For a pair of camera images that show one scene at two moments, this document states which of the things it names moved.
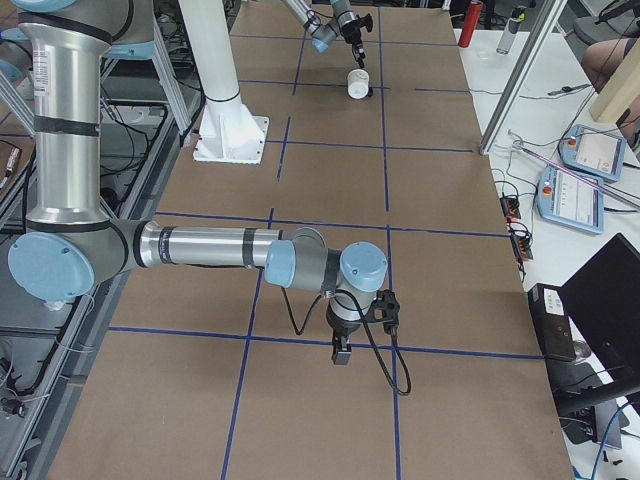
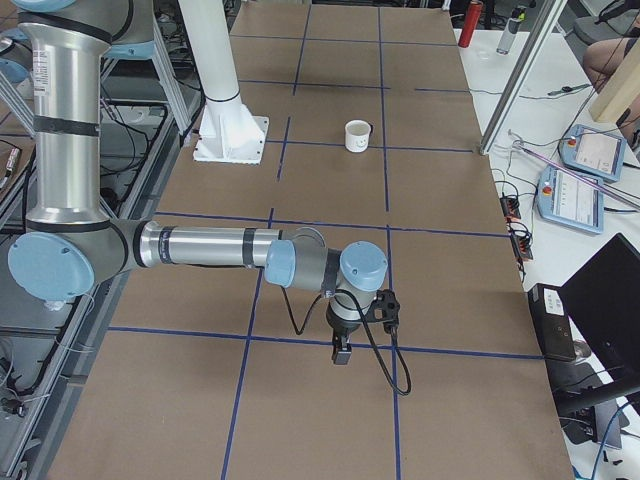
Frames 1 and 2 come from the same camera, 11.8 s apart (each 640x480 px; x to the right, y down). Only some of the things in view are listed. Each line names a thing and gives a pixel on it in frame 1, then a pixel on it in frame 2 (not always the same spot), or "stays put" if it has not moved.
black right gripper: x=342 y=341 stays put
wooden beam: x=621 y=89 stays put
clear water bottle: x=518 y=15 stays put
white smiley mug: x=358 y=83 to x=357 y=134
